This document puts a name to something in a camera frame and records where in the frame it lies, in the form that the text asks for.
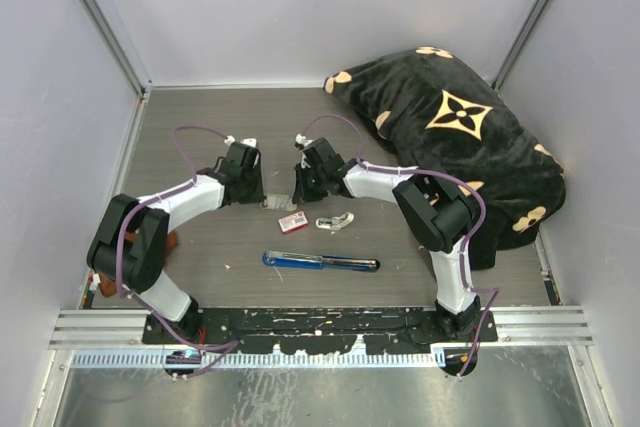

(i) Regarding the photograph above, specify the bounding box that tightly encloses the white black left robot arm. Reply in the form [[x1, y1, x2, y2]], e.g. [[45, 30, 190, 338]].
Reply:
[[86, 138, 264, 343]]

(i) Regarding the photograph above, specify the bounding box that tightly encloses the red staple box sleeve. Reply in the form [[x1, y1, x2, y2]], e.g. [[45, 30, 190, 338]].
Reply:
[[278, 212, 309, 234]]

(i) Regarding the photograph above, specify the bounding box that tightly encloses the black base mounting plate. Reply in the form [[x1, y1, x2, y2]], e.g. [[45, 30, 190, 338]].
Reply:
[[143, 305, 498, 354]]

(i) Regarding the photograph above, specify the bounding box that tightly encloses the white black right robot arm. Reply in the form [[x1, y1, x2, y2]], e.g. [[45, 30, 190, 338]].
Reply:
[[294, 134, 481, 341]]

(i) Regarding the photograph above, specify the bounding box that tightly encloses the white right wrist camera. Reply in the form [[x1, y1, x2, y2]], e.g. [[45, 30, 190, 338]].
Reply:
[[294, 134, 313, 150]]

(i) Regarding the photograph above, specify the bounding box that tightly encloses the black floral plush blanket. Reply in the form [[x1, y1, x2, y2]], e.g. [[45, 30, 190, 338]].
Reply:
[[323, 46, 566, 271]]

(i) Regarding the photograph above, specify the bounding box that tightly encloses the white slotted cable duct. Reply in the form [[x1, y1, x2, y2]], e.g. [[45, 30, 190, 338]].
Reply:
[[70, 347, 445, 370]]

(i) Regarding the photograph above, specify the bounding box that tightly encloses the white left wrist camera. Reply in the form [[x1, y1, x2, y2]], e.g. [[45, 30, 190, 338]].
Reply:
[[224, 135, 258, 148]]

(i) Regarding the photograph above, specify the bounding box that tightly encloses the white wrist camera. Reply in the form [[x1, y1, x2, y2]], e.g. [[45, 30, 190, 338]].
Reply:
[[294, 134, 313, 150], [224, 135, 258, 148]]

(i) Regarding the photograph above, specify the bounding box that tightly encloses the brown cloth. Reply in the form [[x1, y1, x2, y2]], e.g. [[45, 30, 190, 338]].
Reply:
[[98, 230, 180, 297]]

